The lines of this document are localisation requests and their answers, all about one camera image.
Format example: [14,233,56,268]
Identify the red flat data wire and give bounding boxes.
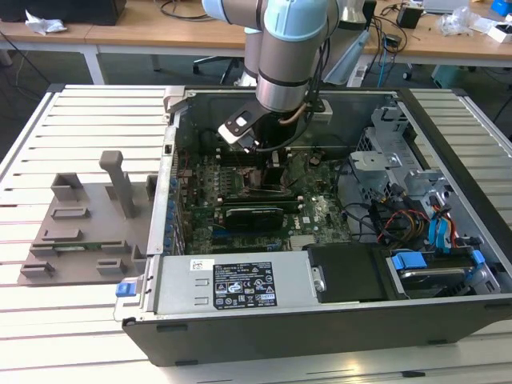
[446,214,461,251]

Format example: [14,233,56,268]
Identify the grey case latch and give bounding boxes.
[163,86,188,117]

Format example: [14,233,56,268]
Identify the small silver heatsink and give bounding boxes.
[290,235,315,251]

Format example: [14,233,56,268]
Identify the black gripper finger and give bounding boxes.
[262,150,288,190]

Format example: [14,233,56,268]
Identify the black PC case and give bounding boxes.
[114,86,512,368]

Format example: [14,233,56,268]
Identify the black office chair base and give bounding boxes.
[193,55,243,86]

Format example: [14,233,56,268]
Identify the small black box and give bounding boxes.
[396,6,424,30]

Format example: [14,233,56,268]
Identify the black plastic shroud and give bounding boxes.
[306,243,391,303]

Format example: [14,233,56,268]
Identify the blue flat data wire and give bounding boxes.
[427,202,453,255]

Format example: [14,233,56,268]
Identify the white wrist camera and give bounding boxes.
[218,102,261,152]

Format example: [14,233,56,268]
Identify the small white box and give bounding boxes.
[486,22,512,43]

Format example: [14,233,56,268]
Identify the crumpled white plastic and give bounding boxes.
[24,10,68,36]

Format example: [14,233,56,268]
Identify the wooden desk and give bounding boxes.
[0,18,249,85]
[366,7,512,73]

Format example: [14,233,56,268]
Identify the grey power supply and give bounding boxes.
[154,255,321,315]

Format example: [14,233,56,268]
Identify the clear plastic bags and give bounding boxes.
[434,7,487,37]

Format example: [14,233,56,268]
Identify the green RAM stick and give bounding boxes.
[50,242,103,253]

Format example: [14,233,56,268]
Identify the green motherboard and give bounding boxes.
[175,150,353,255]

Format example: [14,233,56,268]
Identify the white power strip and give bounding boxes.
[346,63,368,88]

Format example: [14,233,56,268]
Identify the hard disk in blue carrier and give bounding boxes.
[386,247,487,301]

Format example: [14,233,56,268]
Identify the pale blue teach pendant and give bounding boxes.
[322,30,371,86]

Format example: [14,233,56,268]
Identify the power wire bundle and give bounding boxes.
[370,198,431,246]

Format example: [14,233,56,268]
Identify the metal drive cage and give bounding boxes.
[347,102,455,205]

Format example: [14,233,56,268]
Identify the black monitor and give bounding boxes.
[0,0,127,26]

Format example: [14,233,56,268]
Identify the CPU socket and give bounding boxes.
[239,166,265,195]

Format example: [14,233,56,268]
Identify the black graphics card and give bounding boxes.
[223,206,285,232]

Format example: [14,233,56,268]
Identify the grey parts rack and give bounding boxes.
[18,150,161,287]

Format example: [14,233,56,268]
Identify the teal box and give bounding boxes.
[431,63,471,91]

